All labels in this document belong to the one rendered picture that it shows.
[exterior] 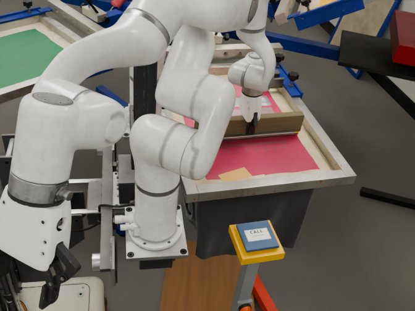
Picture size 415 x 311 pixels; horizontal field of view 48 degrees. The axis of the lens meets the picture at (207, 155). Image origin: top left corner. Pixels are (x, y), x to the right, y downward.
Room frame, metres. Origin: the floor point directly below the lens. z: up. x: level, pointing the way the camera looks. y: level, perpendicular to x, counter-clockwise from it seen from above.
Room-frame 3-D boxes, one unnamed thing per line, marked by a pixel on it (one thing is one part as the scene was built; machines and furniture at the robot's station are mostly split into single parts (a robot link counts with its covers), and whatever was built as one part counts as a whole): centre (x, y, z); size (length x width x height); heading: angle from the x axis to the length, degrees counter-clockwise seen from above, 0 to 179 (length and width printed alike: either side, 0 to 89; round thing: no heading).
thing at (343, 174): (1.48, -0.10, 0.97); 0.79 x 0.58 x 0.04; 19
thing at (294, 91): (1.80, -0.28, 0.97); 0.30 x 0.05 x 0.07; 19
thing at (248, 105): (1.38, -0.13, 1.12); 0.10 x 0.08 x 0.11; 20
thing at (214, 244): (1.20, -0.20, 0.74); 0.45 x 0.03 x 0.43; 109
